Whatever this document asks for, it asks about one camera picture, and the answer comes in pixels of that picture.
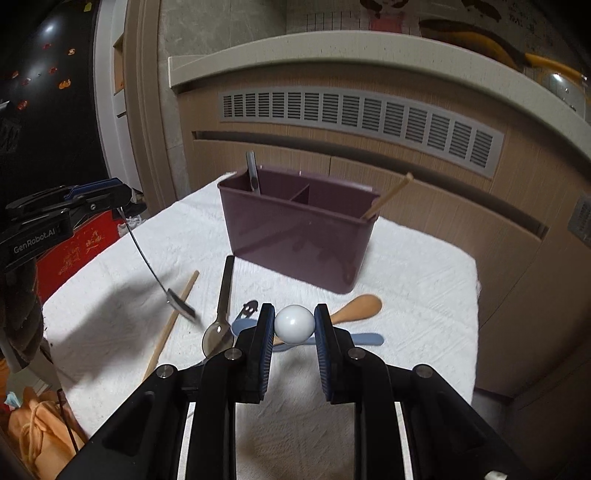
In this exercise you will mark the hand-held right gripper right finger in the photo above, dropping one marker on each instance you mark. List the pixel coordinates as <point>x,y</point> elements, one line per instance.
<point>323,350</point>

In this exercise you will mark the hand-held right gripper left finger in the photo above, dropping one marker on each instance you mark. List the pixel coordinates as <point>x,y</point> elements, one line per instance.
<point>265,350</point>

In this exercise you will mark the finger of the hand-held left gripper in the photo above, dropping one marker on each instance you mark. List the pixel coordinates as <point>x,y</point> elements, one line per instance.
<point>106,201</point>
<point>92,187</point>

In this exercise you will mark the white ball-ended black stirrer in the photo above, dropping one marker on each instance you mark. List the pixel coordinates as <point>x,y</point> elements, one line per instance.
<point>294,323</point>

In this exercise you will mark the blue plastic spoon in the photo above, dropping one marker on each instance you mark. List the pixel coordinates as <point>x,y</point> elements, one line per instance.
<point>369,340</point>

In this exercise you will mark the grey metal spoon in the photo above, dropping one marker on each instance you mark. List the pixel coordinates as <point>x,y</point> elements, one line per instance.
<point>217,334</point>

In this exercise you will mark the wooden spoon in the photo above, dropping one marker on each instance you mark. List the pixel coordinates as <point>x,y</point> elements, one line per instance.
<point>360,307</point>

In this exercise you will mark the wooden chopstick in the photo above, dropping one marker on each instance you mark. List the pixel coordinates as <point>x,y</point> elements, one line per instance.
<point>388,196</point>
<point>171,325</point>

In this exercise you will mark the thin shovel-shaped spoon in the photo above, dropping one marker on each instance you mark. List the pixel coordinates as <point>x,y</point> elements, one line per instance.
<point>178,302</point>

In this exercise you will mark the purple plastic utensil holder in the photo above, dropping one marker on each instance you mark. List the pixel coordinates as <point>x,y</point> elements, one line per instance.
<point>286,240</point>

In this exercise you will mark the white sneaker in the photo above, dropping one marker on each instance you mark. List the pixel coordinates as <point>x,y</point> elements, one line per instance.
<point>131,217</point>

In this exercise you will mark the white shelf unit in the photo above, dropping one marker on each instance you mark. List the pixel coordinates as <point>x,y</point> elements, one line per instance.
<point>111,152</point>

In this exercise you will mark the red doormat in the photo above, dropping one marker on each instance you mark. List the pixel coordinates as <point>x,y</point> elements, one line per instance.
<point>74,258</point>

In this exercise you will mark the dark glossy door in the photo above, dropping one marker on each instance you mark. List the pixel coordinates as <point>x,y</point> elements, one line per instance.
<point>46,92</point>

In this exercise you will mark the white textured towel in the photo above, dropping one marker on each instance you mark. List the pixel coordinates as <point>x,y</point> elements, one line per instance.
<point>415,286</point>

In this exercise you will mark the wooden kitchen cabinet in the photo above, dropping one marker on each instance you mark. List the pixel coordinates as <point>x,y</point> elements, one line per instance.
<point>415,207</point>

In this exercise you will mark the orange cloth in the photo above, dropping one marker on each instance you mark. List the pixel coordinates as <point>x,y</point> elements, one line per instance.
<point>41,429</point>

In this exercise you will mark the long grey vent grille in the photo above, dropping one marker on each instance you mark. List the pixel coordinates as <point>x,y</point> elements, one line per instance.
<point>360,120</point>

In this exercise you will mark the beige kitchen countertop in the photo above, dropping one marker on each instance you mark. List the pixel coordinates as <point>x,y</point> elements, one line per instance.
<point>323,50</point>

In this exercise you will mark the short grey vent grille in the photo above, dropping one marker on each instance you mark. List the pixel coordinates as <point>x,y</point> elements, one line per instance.
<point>581,219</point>

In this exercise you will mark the glass pot lid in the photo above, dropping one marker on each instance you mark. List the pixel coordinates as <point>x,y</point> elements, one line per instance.
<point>561,90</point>

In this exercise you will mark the cartoon girl wall sticker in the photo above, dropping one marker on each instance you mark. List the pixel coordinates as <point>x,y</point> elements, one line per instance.
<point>385,18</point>

